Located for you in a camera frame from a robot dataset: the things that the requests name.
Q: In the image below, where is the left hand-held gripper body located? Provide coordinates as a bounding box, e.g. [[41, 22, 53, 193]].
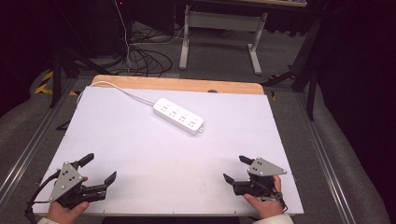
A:
[[49, 161, 108, 210]]

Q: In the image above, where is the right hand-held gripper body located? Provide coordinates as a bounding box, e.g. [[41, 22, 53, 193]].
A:
[[232, 156, 289, 201]]

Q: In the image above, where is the person's left hand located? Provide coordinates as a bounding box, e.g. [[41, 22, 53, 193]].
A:
[[46, 175, 91, 224]]

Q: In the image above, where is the person's right hand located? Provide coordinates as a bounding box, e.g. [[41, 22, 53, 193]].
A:
[[243, 174, 285, 220]]

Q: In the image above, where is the white power strip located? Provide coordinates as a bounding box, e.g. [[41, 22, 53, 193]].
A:
[[151, 97, 205, 136]]

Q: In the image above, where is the yellow black floor tape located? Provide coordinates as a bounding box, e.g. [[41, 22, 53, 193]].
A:
[[34, 70, 79, 97]]

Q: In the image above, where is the black metal stand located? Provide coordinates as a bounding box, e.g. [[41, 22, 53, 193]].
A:
[[49, 45, 110, 109], [262, 17, 325, 121]]

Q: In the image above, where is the black equipment cabinet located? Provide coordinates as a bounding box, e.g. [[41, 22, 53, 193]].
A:
[[73, 0, 134, 59]]

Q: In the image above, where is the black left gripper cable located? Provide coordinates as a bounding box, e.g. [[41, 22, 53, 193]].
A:
[[24, 169, 62, 224]]

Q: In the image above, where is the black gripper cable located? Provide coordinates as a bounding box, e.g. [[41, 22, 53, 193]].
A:
[[24, 169, 62, 224], [273, 190, 290, 215]]

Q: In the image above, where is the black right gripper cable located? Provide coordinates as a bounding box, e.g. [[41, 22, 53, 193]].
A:
[[273, 190, 290, 215]]

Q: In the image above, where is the aluminium floor rail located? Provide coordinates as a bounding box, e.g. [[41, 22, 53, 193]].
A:
[[294, 92, 355, 224], [0, 77, 79, 202]]

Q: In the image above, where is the white power strip cable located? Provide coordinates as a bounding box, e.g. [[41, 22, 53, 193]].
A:
[[76, 80, 156, 106]]

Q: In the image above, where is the black floor cable bundle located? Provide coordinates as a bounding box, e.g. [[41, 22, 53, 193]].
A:
[[126, 27, 174, 78]]

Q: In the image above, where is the thin white hanging cable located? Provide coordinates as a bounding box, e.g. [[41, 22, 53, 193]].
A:
[[113, 0, 132, 74]]

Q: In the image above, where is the white metal frame desk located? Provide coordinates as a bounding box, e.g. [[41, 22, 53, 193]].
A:
[[178, 0, 309, 77]]

